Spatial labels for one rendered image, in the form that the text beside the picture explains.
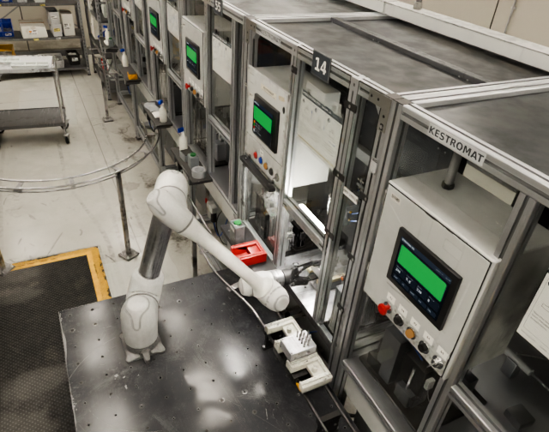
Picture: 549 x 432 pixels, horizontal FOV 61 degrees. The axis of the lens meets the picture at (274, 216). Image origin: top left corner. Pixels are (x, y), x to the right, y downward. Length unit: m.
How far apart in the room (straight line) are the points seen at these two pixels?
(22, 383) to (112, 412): 1.18
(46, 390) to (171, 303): 1.01
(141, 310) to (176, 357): 0.30
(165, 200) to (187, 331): 0.82
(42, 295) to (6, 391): 0.80
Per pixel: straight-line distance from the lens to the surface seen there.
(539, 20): 5.56
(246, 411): 2.15
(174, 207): 1.86
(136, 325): 2.20
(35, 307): 3.72
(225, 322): 2.46
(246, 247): 2.48
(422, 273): 1.42
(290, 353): 2.02
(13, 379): 3.33
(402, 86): 1.65
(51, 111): 6.17
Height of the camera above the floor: 2.49
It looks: 34 degrees down
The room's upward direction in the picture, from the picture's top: 5 degrees clockwise
